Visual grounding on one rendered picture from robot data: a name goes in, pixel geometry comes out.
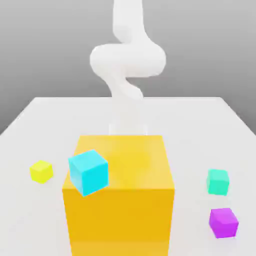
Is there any small cyan cube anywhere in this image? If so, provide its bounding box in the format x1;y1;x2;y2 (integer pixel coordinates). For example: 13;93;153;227
67;149;110;198

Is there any small yellow cube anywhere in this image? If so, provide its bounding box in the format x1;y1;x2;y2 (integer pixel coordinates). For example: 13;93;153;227
29;159;54;185

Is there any small teal cube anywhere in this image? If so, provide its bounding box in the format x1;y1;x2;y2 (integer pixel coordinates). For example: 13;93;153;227
206;168;230;197

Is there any small purple cube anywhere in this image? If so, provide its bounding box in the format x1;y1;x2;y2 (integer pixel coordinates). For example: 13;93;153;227
208;207;240;239

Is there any large orange box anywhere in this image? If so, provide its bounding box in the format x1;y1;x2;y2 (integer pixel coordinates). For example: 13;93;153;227
61;134;176;256

